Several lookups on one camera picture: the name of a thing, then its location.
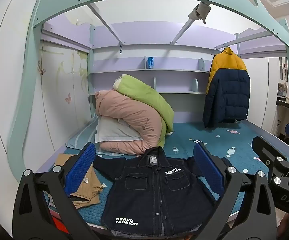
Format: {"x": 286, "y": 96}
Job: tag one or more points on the white cabinet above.
{"x": 284, "y": 117}

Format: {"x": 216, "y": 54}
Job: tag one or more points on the pink quilt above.
{"x": 134, "y": 115}

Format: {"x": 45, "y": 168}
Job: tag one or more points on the green quilt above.
{"x": 149, "y": 97}

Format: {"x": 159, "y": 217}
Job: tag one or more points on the grey cloth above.
{"x": 200, "y": 11}

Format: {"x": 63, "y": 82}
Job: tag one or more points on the picture frame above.
{"x": 282, "y": 90}

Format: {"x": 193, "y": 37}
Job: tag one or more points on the lilac wall shelf unit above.
{"x": 159, "y": 33}

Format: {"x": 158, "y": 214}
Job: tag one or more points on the tan folded pants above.
{"x": 89, "y": 182}

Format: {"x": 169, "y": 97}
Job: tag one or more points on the white pillow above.
{"x": 114, "y": 130}

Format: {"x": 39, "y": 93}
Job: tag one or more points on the small blue box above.
{"x": 151, "y": 63}

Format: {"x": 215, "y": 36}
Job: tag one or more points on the blue striped pillow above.
{"x": 80, "y": 140}

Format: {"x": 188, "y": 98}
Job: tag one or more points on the small hanging tag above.
{"x": 121, "y": 49}

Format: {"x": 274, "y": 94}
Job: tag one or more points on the red object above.
{"x": 59, "y": 226}

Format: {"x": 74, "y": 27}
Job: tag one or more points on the yellow and navy puffer jacket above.
{"x": 229, "y": 90}

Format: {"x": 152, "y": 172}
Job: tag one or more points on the dark denim jacket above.
{"x": 147, "y": 192}

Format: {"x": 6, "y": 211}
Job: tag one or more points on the teal quilted bed mattress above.
{"x": 184, "y": 132}

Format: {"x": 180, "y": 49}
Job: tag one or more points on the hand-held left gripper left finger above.
{"x": 82, "y": 165}

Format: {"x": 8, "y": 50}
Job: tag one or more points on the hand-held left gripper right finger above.
{"x": 207, "y": 165}

